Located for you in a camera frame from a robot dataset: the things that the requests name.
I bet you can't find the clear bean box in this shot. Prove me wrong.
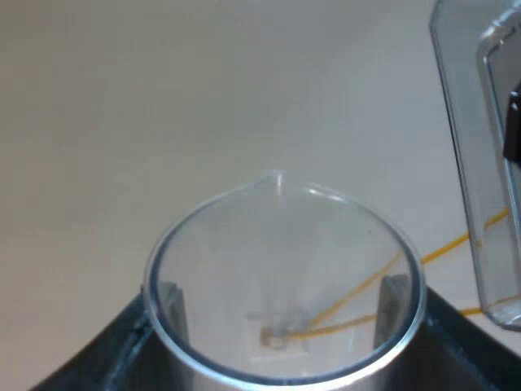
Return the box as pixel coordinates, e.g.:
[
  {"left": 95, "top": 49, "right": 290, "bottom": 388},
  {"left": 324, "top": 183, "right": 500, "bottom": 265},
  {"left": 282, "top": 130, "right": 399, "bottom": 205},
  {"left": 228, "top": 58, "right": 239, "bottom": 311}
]
[{"left": 429, "top": 0, "right": 521, "bottom": 332}]

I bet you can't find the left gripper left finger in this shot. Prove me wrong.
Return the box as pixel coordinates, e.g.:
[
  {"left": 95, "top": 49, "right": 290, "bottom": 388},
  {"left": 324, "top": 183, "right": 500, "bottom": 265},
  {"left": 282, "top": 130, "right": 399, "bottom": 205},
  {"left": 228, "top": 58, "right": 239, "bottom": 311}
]
[{"left": 28, "top": 289, "right": 156, "bottom": 391}]

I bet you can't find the clear measuring glass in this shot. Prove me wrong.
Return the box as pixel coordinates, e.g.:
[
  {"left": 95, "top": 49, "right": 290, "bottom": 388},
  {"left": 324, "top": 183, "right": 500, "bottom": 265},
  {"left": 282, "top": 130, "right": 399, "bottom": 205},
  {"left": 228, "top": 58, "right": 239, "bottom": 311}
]
[{"left": 103, "top": 169, "right": 428, "bottom": 391}]

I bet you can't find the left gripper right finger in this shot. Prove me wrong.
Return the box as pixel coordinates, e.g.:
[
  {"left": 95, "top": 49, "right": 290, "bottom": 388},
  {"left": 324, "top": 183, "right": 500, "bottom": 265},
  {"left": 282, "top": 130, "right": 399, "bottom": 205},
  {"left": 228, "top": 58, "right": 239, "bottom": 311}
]
[{"left": 401, "top": 283, "right": 521, "bottom": 391}]

